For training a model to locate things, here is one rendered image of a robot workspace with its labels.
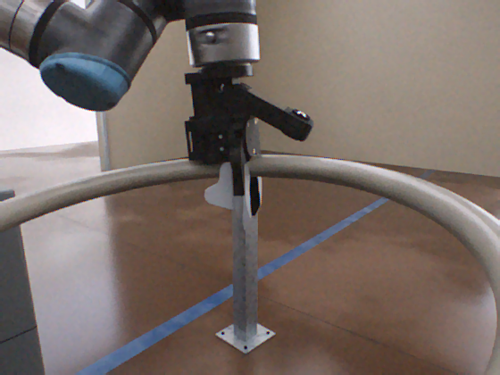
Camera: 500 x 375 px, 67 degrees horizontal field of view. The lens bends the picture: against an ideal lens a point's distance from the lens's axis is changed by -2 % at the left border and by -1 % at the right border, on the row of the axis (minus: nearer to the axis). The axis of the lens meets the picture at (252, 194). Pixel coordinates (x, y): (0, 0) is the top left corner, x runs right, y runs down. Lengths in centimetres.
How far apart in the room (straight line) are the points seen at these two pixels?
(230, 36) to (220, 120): 10
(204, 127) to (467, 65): 580
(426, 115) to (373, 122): 80
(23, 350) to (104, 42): 106
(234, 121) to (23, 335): 103
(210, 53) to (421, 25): 598
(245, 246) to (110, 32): 126
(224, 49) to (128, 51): 11
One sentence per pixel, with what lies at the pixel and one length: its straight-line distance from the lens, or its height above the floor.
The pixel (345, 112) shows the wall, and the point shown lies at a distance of 671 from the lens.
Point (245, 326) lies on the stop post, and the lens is 181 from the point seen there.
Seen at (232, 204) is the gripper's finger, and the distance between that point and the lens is 50.
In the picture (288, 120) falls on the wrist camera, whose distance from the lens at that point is 49.
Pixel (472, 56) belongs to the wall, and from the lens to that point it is 619.
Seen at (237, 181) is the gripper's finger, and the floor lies 99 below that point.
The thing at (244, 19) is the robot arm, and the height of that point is 118.
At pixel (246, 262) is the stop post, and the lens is 166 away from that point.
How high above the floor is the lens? 110
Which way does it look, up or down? 15 degrees down
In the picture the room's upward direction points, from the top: straight up
